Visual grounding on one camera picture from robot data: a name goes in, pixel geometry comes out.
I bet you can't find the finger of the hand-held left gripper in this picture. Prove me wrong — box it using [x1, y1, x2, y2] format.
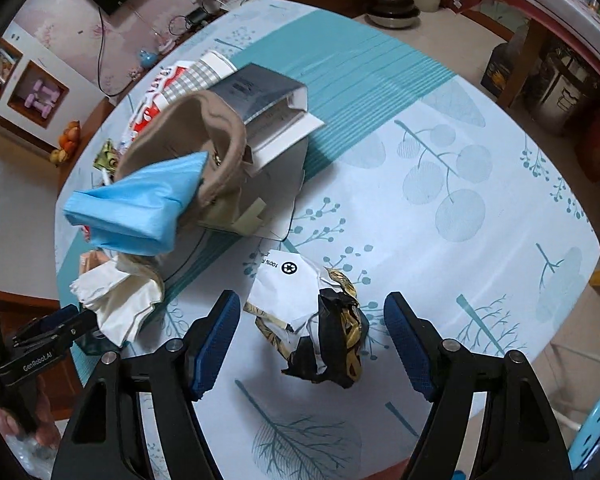
[12, 304, 101, 348]

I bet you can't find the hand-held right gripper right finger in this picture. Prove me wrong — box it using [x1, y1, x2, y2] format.
[383, 291, 576, 480]

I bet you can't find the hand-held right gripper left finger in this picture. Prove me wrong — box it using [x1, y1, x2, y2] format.
[51, 290, 242, 480]

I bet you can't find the white tissue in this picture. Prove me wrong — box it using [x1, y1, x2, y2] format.
[69, 252, 166, 347]

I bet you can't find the black gold wrapper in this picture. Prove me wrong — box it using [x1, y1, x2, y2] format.
[243, 250, 373, 390]

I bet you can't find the blue plastic bag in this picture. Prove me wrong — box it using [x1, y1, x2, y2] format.
[62, 151, 208, 256]

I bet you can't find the grey white carton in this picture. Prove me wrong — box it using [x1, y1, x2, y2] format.
[200, 63, 327, 242]

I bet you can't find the red white checked packaging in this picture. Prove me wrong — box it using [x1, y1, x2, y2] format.
[120, 51, 238, 153]

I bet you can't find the person's left hand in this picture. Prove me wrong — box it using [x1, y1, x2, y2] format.
[0, 375, 61, 456]

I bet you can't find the green snack wrapper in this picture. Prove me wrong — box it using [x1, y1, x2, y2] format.
[94, 140, 123, 171]

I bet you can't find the fruit ornament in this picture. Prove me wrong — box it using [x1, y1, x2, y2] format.
[49, 120, 83, 166]

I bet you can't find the blue plastic stool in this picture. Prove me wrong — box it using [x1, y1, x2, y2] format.
[567, 390, 600, 473]

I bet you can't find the table with white cloth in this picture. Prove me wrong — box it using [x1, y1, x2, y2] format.
[54, 0, 600, 480]

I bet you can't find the black yellow box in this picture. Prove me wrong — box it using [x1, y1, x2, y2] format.
[480, 42, 518, 106]

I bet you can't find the stainless steel pot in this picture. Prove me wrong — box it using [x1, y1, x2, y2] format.
[522, 45, 600, 136]

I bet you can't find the wooden side table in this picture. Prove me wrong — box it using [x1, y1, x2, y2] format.
[480, 0, 600, 108]

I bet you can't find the picture frame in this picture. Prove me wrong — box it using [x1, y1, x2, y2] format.
[0, 47, 21, 86]

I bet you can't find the black cable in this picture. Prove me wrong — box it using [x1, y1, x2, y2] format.
[97, 7, 131, 98]

